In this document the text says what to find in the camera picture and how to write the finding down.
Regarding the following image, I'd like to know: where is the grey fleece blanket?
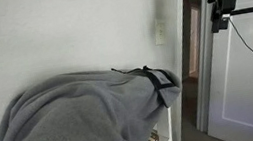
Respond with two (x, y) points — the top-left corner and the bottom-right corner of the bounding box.
(0, 56), (191, 141)

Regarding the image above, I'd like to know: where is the white shelf unit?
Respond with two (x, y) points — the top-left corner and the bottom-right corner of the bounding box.
(138, 105), (176, 141)

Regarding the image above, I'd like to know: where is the white door frame trim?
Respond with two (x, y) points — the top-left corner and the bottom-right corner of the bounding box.
(150, 0), (235, 141)

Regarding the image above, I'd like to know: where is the black strap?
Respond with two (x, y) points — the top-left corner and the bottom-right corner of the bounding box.
(110, 59), (180, 116)

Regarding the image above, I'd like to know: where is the pale background door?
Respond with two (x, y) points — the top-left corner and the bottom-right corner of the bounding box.
(179, 2), (210, 79)

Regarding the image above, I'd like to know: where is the cream light switch plate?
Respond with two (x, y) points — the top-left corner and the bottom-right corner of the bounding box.
(151, 17), (169, 47)

